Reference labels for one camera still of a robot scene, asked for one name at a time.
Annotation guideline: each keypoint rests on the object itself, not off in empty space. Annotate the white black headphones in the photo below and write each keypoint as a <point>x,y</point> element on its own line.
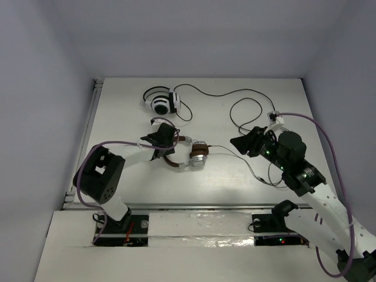
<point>162,100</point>

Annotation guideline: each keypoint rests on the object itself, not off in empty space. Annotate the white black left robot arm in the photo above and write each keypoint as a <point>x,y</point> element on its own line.
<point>97,178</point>

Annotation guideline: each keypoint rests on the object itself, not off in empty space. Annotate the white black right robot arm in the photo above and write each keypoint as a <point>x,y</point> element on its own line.
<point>335,232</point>

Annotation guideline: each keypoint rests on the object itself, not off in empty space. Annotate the aluminium left side rail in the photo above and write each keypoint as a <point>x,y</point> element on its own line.
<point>71,191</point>

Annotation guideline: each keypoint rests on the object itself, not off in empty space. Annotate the aluminium rail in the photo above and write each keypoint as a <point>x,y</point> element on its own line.
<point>71,191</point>
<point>144,206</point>

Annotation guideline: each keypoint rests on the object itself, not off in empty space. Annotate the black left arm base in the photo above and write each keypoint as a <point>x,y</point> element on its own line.
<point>135,235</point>

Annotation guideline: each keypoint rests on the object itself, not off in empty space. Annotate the aluminium front rail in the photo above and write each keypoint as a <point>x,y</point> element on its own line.
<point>144,206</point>

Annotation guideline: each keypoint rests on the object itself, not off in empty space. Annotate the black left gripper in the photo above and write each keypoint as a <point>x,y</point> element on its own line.
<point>160,138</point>

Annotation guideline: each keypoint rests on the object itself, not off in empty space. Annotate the brown silver headphones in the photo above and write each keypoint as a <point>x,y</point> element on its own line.
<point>197,156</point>

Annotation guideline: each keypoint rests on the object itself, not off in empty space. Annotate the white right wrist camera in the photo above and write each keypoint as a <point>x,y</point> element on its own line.
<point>276,121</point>

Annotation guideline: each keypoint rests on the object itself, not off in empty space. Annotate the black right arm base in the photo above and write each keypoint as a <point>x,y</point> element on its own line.
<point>270,229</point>

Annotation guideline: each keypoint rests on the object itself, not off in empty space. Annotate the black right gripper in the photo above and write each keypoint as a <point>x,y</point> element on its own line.
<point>243,143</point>

